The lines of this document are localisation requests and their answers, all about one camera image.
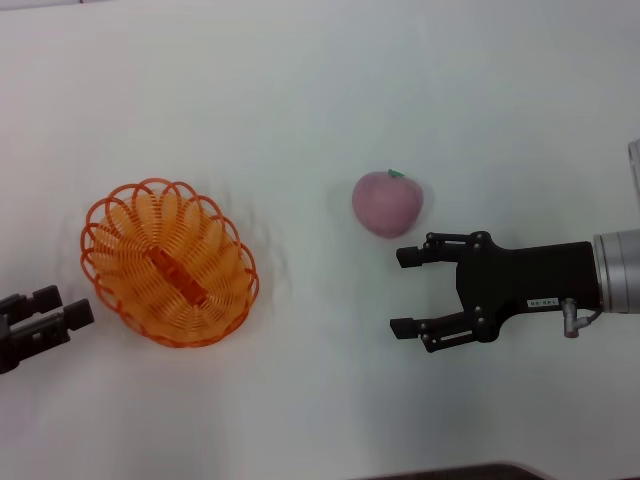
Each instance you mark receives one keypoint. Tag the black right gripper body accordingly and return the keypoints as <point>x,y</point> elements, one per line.
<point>530,275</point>

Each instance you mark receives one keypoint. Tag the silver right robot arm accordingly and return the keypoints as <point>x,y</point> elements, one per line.
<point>620,272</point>

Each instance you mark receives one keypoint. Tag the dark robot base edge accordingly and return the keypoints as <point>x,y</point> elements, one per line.
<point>450,474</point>

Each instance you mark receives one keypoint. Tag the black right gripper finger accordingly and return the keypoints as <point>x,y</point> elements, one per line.
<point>405,327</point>
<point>410,256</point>

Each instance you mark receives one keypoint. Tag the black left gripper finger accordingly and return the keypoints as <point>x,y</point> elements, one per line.
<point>45,299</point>
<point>80,315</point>

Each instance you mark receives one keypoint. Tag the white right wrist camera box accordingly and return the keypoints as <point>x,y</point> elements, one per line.
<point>635,170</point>

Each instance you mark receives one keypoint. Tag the pink peach with green leaf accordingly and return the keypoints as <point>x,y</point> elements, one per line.
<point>385,205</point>

